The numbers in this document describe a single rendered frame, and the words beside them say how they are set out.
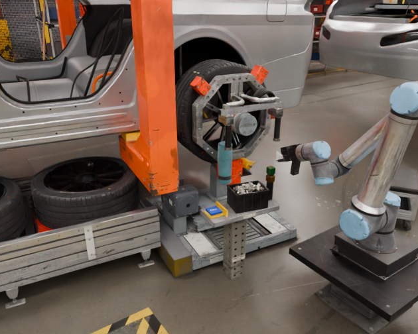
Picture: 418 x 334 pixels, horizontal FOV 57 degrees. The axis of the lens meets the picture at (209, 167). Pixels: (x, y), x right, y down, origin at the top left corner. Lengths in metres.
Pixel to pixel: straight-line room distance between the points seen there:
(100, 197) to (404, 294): 1.64
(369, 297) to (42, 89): 2.60
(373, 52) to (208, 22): 2.40
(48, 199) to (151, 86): 0.91
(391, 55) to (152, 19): 3.08
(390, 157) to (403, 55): 2.85
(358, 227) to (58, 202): 1.60
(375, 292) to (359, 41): 3.26
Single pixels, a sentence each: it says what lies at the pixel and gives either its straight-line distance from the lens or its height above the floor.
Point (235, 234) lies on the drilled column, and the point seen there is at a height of 0.31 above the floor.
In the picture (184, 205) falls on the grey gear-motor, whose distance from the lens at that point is 2.49.
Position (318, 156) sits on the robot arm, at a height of 0.84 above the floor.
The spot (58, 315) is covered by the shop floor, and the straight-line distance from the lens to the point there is 2.33.
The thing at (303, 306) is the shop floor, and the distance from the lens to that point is 2.30.
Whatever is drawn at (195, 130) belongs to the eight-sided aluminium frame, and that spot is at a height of 0.82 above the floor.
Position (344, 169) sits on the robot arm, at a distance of 2.08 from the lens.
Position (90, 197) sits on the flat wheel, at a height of 0.50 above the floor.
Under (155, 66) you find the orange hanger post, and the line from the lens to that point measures 1.99.
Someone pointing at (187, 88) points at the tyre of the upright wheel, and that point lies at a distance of 2.38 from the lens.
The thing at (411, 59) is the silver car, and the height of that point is 0.99.
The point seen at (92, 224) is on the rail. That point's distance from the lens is 2.27.
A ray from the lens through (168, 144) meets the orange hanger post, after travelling 2.11.
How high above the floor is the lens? 1.54
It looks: 23 degrees down
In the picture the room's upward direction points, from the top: straight up
